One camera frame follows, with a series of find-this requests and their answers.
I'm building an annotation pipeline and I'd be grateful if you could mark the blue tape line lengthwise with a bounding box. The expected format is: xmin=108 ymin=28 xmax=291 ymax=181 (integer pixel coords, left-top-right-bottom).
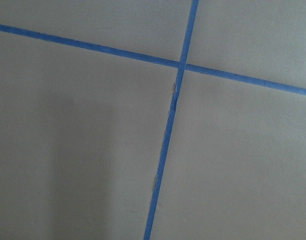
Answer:
xmin=143 ymin=0 xmax=199 ymax=240

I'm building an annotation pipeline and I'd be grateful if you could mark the blue tape line crosswise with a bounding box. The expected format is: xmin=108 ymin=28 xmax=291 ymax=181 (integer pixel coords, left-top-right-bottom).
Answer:
xmin=0 ymin=24 xmax=306 ymax=96

